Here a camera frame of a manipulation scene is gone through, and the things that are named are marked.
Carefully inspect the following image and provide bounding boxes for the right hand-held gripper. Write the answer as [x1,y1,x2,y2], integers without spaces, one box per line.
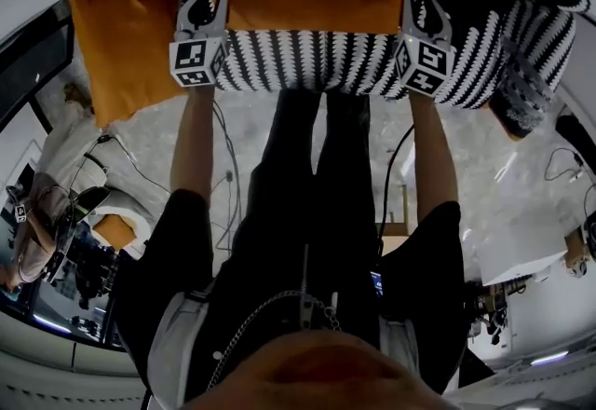
[393,0,457,98]

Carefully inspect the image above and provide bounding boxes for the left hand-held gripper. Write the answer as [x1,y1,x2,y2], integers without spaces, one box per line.
[169,0,231,89]

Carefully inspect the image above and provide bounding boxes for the person's right forearm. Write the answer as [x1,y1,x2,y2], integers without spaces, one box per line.
[408,90,460,219]

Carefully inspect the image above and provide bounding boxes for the person's left forearm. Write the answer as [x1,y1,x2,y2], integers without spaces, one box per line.
[169,84,217,195]

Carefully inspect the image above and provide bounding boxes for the black white striped blanket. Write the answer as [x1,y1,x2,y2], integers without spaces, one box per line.
[50,0,590,112]

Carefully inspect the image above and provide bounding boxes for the grey knitted throw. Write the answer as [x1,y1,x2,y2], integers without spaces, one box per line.
[488,58,556,140]

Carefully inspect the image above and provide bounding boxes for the person's black trousers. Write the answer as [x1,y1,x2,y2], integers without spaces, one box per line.
[231,89,379,289]

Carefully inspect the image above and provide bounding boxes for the black framed glass cabinet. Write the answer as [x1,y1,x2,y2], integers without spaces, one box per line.
[0,0,75,134]

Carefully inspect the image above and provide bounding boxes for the black cylinder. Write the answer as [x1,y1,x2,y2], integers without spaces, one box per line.
[555,114,596,158]

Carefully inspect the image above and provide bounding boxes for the white armchair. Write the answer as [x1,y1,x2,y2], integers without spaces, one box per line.
[86,160,156,260]

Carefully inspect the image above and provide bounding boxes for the white box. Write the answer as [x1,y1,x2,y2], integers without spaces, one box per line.
[473,211,570,287]

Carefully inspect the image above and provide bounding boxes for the person's black jacket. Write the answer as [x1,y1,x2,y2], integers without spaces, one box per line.
[115,186,467,400]

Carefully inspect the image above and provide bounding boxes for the small lit device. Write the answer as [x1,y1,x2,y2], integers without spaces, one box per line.
[369,269,386,298]

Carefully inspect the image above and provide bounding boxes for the person's face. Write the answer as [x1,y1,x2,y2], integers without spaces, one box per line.
[185,328,448,410]

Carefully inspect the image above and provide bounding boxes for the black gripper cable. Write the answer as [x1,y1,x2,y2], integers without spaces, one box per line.
[210,99,244,256]
[375,122,416,242]

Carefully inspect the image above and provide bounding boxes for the black appliance cable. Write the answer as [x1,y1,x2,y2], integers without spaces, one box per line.
[95,132,171,195]

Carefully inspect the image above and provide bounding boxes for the silver chain necklace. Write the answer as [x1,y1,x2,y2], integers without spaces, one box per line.
[206,289,344,393]

